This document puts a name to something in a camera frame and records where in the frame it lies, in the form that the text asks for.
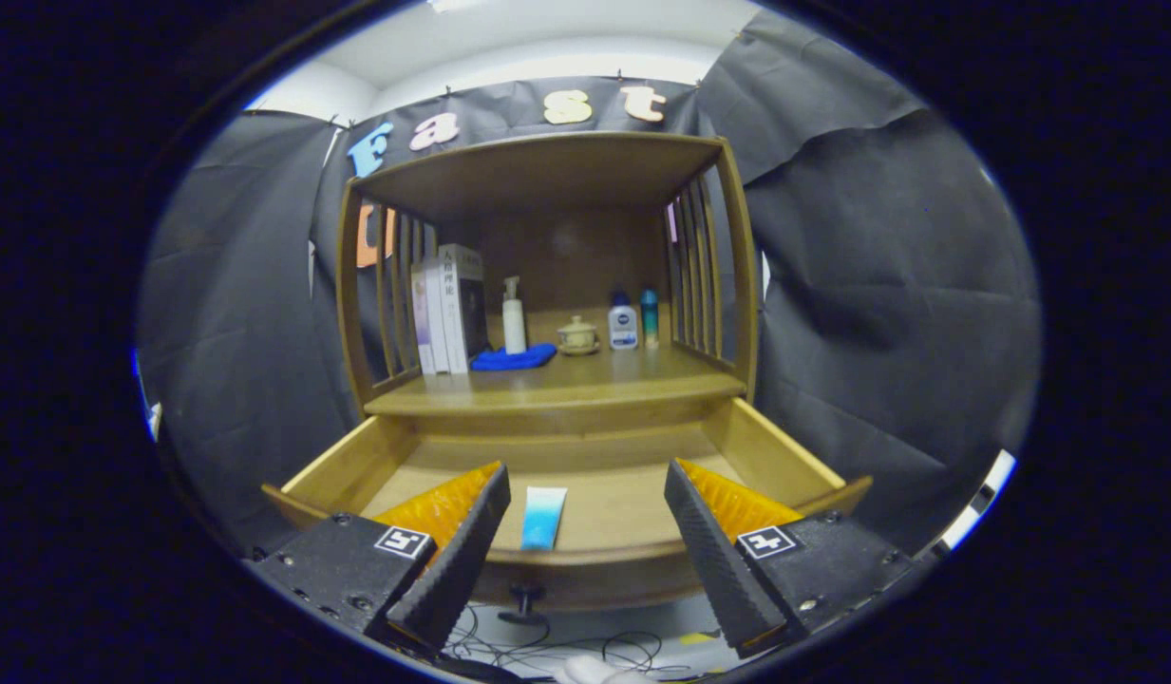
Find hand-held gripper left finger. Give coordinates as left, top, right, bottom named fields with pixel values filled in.
left=248, top=462, right=512, bottom=655

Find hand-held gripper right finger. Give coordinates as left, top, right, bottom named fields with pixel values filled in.
left=664, top=458, right=918, bottom=660

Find blue cosmetic tube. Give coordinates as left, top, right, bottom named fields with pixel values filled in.
left=520, top=486, right=568, bottom=552

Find wooden drawer with black knob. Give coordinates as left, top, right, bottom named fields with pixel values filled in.
left=260, top=397, right=874, bottom=626

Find wooden countertop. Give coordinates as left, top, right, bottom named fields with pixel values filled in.
left=364, top=344, right=747, bottom=419

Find wooden cabinet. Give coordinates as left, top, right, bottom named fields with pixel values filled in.
left=336, top=131, right=762, bottom=438

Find blue folded cloth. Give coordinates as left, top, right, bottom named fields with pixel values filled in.
left=470, top=343, right=558, bottom=372

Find white pump bottle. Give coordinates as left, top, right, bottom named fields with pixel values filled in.
left=502, top=276, right=528, bottom=355

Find pale purple book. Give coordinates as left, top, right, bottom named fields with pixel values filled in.
left=411, top=264, right=436, bottom=375

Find white lotion bottle blue cap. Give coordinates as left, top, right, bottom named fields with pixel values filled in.
left=608, top=291, right=639, bottom=352

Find lidded ceramic teacup with saucer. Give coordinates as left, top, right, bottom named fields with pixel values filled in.
left=557, top=315, right=600, bottom=356

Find white book with portrait cover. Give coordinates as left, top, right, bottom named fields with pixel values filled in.
left=437, top=243, right=489, bottom=375

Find black cables on floor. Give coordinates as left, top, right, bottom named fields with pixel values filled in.
left=443, top=603, right=700, bottom=680

